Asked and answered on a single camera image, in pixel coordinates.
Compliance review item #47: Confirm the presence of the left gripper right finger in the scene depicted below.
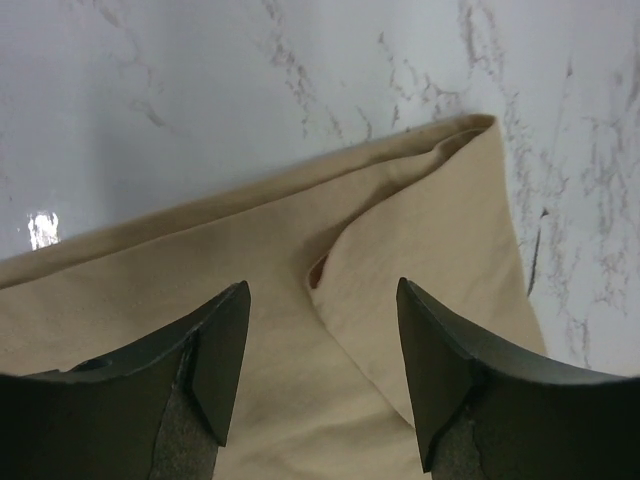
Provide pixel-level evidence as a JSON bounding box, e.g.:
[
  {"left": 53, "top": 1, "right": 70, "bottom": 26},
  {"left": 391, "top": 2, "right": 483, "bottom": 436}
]
[{"left": 396, "top": 279, "right": 639, "bottom": 479}]

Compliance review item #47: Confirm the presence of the beige t shirt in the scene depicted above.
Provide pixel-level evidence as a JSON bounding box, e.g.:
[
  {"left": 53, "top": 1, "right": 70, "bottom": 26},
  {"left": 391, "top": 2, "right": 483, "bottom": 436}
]
[{"left": 1, "top": 114, "right": 545, "bottom": 479}]

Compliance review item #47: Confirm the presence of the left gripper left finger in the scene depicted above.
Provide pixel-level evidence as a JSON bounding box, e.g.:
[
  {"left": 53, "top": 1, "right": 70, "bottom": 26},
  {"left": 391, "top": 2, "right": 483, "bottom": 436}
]
[{"left": 1, "top": 282, "right": 250, "bottom": 479}]

